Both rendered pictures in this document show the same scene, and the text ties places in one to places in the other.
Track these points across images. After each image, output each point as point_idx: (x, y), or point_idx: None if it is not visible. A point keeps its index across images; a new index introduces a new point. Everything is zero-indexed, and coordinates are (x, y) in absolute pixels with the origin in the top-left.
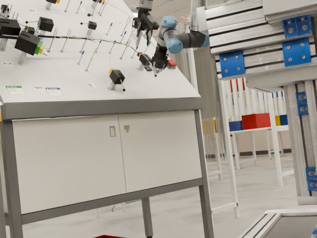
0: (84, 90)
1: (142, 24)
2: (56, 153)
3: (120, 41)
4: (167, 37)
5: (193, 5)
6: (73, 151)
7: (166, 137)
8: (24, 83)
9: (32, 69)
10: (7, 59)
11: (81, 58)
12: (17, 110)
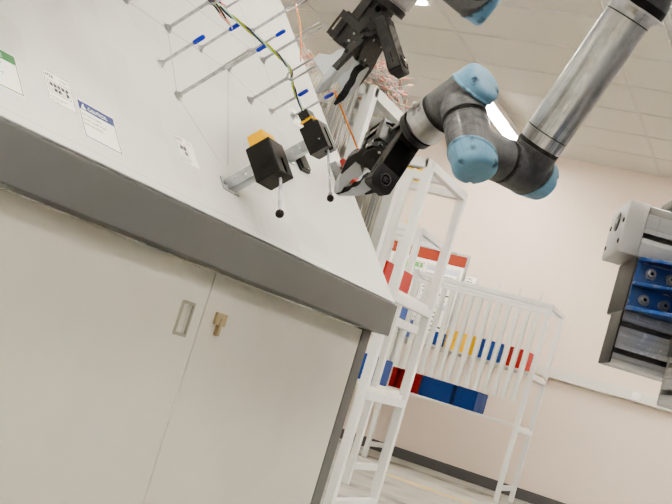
0: (171, 162)
1: (364, 43)
2: (19, 333)
3: (254, 48)
4: (467, 127)
5: (574, 79)
6: (65, 345)
7: (284, 383)
8: (24, 53)
9: (48, 14)
10: None
11: (167, 48)
12: None
